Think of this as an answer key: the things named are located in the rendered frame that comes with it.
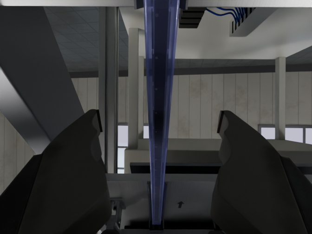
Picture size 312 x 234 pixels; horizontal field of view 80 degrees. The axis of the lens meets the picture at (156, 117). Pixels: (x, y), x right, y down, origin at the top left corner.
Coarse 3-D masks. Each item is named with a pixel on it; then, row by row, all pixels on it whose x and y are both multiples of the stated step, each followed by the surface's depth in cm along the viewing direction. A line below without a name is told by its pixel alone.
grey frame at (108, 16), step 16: (112, 16) 45; (112, 32) 45; (112, 48) 45; (112, 64) 45; (112, 80) 45; (112, 96) 45; (112, 112) 45; (112, 128) 45; (112, 144) 45; (112, 160) 45
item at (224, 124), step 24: (240, 120) 11; (240, 144) 9; (264, 144) 9; (240, 168) 8; (264, 168) 8; (216, 192) 7; (240, 192) 7; (264, 192) 7; (288, 192) 7; (216, 216) 7; (240, 216) 6; (264, 216) 6; (288, 216) 6
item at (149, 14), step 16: (144, 0) 7; (160, 0) 7; (176, 0) 7; (144, 16) 8; (160, 16) 8; (176, 16) 8; (160, 32) 8; (176, 32) 8; (160, 48) 8; (160, 64) 9; (160, 80) 10; (160, 96) 11; (160, 112) 12; (160, 128) 13; (160, 144) 14; (160, 160) 16; (160, 176) 18; (160, 192) 21; (160, 208) 25; (160, 224) 31
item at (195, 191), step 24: (144, 168) 28; (168, 168) 28; (192, 168) 28; (216, 168) 28; (120, 192) 24; (144, 192) 24; (168, 192) 24; (192, 192) 24; (144, 216) 31; (168, 216) 31; (192, 216) 31
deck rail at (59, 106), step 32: (0, 32) 9; (32, 32) 12; (0, 64) 9; (32, 64) 12; (64, 64) 16; (0, 96) 11; (32, 96) 12; (64, 96) 16; (32, 128) 13; (64, 128) 16
